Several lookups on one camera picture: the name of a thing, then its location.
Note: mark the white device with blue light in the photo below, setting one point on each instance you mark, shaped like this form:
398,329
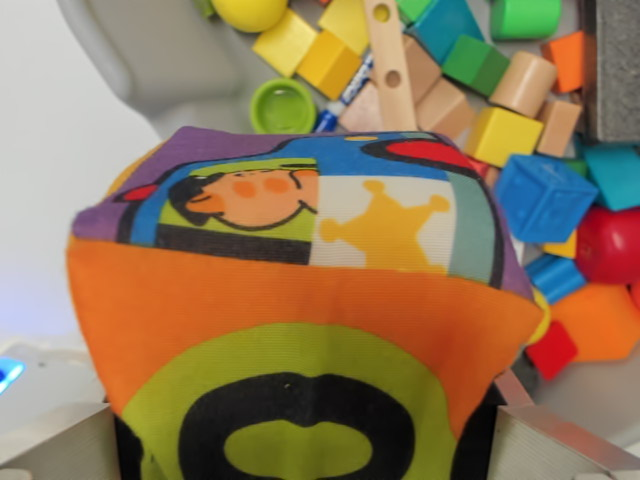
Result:
10,372

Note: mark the small natural wood block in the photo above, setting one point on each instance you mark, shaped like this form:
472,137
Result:
560,127

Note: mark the natural wood cylinder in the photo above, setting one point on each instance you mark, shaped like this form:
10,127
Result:
525,82

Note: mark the light green wooden block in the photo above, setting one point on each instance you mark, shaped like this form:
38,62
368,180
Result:
412,9

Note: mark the red toy apple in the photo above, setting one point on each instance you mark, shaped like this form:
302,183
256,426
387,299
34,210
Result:
612,247

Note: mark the lime green plastic cup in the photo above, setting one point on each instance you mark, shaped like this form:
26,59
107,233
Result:
282,107

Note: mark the orange soft hexagon toy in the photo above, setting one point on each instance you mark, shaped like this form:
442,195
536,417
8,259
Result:
600,322

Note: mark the grey plastic bin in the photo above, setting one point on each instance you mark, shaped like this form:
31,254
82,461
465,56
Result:
165,60

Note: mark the small red wooden cube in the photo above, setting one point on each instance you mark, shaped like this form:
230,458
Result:
550,350

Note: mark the green wooden cylinder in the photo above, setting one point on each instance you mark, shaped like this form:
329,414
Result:
525,17

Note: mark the green wooden cube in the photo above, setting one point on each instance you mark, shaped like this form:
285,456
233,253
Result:
472,65

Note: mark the small yellow wooden block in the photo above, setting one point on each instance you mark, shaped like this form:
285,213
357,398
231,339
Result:
562,247

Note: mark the pale yellow wooden block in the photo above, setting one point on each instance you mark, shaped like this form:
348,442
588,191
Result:
282,45

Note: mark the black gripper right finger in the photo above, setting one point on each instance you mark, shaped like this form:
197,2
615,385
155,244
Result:
545,450

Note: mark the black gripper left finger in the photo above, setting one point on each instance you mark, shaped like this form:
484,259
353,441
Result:
65,445

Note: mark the wooden bar with holes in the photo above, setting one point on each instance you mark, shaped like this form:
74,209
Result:
392,55

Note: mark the blue embossed rubber cube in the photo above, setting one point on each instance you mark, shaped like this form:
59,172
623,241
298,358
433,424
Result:
545,200

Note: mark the colourful soft fabric cube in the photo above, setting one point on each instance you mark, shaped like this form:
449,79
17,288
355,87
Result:
300,310

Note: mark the grey felt Expo eraser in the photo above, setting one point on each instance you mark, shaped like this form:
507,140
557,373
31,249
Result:
617,70

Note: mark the orange wooden triangle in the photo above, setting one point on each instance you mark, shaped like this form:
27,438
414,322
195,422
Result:
567,62

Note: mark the dark green wooden block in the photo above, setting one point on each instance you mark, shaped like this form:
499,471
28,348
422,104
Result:
577,167

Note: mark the blue ridged cylinder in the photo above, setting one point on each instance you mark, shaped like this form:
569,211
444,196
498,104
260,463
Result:
557,277

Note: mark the blue Expo marker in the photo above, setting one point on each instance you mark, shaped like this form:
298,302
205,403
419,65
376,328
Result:
350,92

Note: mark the teal wooden block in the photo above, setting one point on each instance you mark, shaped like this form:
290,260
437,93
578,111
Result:
615,177
445,25

